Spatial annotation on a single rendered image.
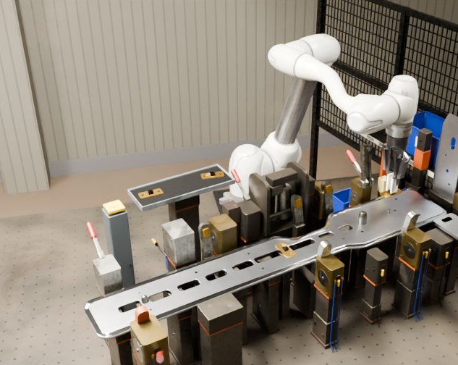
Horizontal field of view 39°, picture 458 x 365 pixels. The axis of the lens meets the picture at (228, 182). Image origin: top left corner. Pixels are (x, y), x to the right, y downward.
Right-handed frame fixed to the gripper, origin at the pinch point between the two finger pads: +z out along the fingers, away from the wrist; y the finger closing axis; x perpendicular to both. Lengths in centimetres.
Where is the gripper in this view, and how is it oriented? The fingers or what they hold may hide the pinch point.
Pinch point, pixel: (392, 182)
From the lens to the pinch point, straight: 247.0
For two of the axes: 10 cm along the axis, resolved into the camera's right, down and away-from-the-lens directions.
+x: 8.7, -2.7, 4.0
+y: 4.8, 4.4, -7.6
